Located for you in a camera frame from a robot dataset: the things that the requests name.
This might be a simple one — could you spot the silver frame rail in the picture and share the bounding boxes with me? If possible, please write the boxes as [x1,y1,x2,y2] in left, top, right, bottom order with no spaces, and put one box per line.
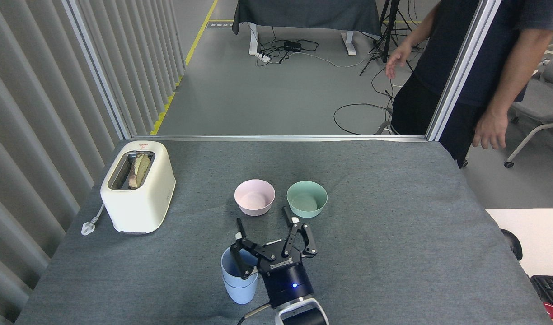
[132,134,427,143]

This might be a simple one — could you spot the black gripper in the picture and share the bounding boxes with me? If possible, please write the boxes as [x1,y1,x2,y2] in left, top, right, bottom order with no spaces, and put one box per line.
[230,206,318,309]

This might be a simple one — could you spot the white toaster plug cable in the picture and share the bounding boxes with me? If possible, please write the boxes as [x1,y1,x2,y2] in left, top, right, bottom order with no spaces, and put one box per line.
[81,203,106,236]

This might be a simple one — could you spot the black keyboard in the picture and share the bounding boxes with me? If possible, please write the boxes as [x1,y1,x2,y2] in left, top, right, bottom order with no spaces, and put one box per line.
[530,274,553,313]

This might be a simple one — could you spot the black tripod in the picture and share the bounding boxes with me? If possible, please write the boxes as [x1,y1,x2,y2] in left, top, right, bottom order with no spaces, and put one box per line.
[359,0,417,77]

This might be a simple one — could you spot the dark cloth covered table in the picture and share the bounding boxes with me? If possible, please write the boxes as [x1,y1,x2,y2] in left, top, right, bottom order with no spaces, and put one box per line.
[231,0,383,57]

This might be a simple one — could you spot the bread slice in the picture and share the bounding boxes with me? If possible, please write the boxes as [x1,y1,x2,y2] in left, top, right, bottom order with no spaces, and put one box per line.
[128,153,151,189]

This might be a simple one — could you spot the cream toaster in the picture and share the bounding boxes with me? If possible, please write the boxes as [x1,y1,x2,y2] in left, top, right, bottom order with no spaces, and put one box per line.
[100,140,176,235]

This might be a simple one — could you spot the grey robot arm cable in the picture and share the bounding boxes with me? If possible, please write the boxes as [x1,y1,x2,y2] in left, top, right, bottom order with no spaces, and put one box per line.
[237,302,274,325]

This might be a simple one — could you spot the green bowl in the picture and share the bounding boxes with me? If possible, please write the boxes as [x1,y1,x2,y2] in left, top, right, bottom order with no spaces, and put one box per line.
[286,181,328,219]

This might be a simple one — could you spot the blue plastic cup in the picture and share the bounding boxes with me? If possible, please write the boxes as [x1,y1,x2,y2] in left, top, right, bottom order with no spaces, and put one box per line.
[220,246,260,288]
[223,276,258,305]

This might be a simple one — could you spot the pink bowl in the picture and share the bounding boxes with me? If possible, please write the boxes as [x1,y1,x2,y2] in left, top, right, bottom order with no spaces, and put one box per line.
[234,179,276,217]

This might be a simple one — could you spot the white desk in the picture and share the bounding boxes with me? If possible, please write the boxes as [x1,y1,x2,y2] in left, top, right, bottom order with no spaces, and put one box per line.
[484,208,553,279]

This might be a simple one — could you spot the person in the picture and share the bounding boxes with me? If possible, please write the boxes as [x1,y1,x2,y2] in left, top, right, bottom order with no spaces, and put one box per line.
[385,0,553,169]

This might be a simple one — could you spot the person's left hand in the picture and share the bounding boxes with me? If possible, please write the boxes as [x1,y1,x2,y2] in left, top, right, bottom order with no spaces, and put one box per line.
[472,111,509,151]

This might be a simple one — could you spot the grey table cloth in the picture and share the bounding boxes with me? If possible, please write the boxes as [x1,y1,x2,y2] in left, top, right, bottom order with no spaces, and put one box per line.
[15,140,553,325]

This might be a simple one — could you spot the black looped floor cable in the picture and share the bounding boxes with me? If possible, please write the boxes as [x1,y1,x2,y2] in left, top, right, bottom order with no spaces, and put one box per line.
[333,103,392,136]

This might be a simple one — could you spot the black computer mouse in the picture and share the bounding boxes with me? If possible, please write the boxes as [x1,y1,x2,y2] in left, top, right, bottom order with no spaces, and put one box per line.
[500,229,523,261]

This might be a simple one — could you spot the silver frame post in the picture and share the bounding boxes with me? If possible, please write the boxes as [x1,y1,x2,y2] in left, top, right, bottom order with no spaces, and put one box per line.
[426,0,503,142]
[62,0,133,140]

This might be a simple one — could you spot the person's right hand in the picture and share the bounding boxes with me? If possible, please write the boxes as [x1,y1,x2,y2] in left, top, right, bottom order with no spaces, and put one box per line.
[385,43,413,81]

